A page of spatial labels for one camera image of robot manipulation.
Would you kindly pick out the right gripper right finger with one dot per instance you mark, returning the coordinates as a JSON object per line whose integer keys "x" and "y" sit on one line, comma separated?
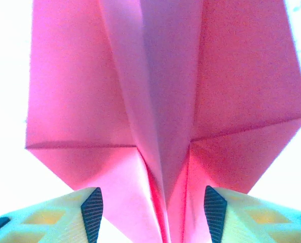
{"x": 256, "y": 220}

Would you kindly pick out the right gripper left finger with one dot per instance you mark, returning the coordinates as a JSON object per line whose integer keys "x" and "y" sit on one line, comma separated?
{"x": 51, "y": 220}

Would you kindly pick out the red paper sheet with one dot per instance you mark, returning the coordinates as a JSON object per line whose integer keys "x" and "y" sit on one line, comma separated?
{"x": 152, "y": 88}

